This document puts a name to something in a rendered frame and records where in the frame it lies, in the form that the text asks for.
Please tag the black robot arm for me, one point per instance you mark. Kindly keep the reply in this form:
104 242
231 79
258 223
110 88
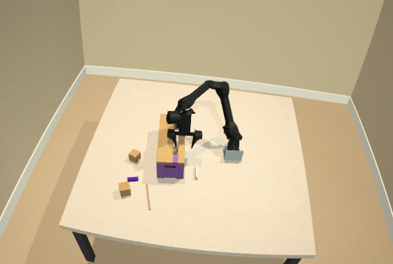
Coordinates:
180 114

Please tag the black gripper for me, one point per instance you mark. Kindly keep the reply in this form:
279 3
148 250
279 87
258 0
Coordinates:
185 131

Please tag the purple flat bar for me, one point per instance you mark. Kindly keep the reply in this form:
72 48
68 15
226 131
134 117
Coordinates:
132 179

